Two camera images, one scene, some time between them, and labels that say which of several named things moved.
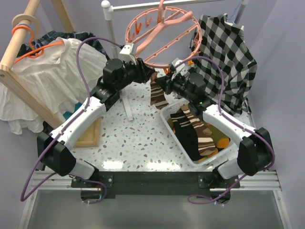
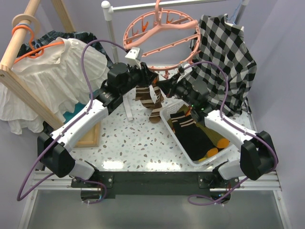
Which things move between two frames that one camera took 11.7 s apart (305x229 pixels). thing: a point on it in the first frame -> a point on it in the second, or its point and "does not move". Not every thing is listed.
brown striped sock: (206, 142) -> (155, 116)
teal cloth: (67, 114) does not move
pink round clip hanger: (165, 37) does not move
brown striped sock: (158, 97) -> (143, 94)
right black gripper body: (177, 85) does not move
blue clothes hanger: (234, 13) does not move
